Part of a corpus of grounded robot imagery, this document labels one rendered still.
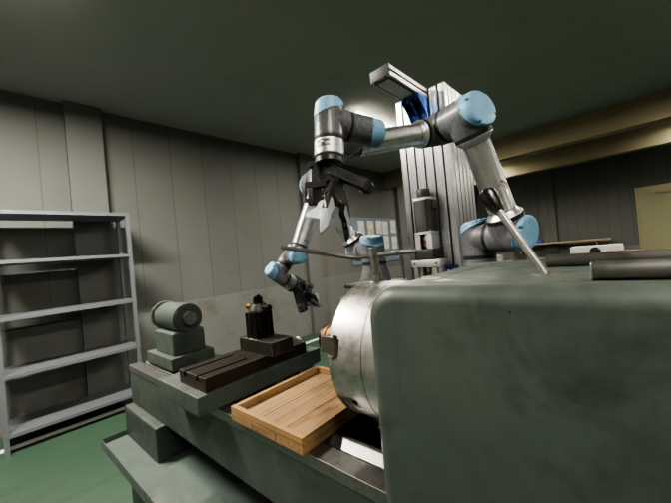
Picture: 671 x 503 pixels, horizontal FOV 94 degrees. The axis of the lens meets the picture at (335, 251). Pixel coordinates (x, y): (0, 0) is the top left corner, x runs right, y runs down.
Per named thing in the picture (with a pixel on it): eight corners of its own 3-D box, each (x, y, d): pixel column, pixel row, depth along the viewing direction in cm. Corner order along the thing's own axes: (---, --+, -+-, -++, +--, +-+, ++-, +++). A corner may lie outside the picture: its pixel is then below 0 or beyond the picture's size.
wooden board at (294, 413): (386, 393, 98) (385, 380, 98) (303, 456, 71) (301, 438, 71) (318, 375, 118) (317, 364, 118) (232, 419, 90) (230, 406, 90)
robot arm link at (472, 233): (477, 253, 127) (473, 221, 127) (507, 252, 115) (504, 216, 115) (455, 256, 122) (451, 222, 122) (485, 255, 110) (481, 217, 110)
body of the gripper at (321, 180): (319, 212, 82) (318, 168, 84) (348, 208, 79) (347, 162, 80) (304, 205, 75) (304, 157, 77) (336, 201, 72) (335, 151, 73)
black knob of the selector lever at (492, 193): (507, 213, 54) (504, 186, 54) (502, 213, 51) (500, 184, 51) (482, 217, 56) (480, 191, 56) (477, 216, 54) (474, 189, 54)
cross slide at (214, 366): (306, 351, 128) (305, 340, 129) (205, 393, 96) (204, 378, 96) (278, 346, 140) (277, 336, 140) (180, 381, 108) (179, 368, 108)
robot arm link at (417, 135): (432, 120, 119) (318, 137, 98) (454, 107, 109) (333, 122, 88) (439, 151, 119) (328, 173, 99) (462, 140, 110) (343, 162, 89)
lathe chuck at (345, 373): (434, 386, 86) (422, 272, 85) (370, 452, 62) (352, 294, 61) (405, 380, 91) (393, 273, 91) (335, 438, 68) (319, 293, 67)
